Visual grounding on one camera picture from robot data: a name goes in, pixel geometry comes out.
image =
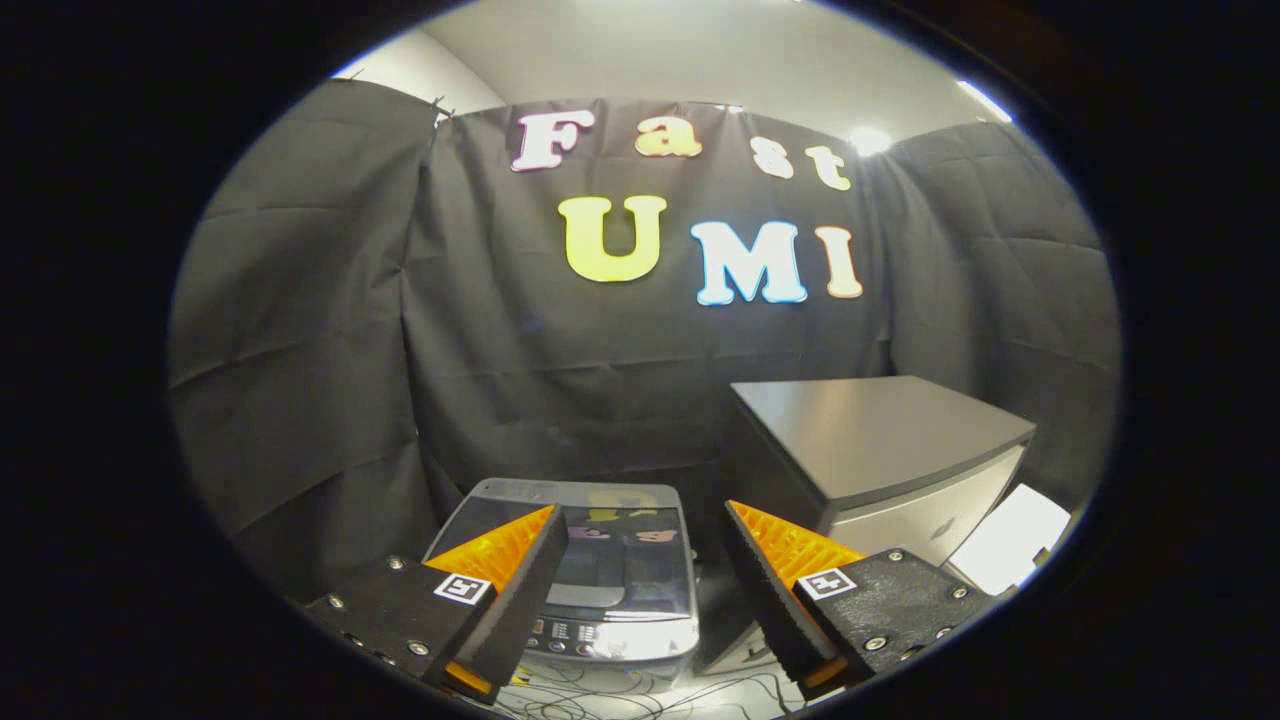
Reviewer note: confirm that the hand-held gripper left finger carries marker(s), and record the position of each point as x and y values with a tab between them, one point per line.
520	600

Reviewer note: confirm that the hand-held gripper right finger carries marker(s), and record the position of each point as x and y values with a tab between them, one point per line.
768	590

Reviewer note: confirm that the dark glass washing machine lid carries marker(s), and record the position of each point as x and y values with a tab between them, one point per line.
625	570

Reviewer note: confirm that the grey top-load washing machine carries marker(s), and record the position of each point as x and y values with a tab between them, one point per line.
620	650

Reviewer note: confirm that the beige cabinet with dark top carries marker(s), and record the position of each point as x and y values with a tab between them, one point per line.
870	430

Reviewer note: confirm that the black backdrop cloth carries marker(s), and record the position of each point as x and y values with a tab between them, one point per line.
320	330

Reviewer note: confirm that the small ceiling light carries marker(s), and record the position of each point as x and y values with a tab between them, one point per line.
870	141

